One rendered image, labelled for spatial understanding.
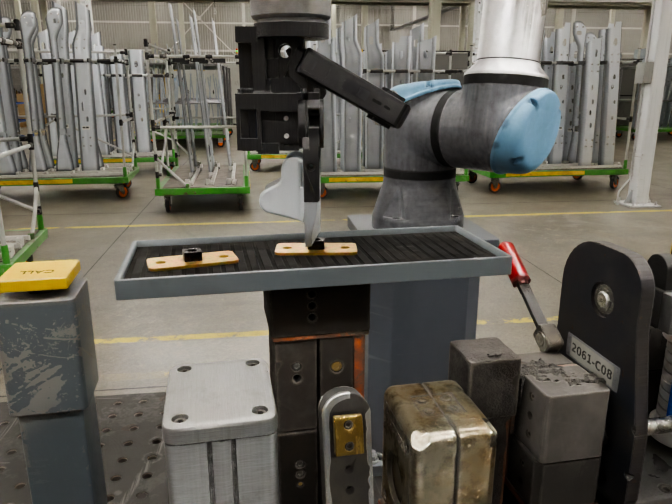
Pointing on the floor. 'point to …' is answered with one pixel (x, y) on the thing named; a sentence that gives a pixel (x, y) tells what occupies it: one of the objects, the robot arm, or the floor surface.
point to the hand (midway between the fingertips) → (315, 231)
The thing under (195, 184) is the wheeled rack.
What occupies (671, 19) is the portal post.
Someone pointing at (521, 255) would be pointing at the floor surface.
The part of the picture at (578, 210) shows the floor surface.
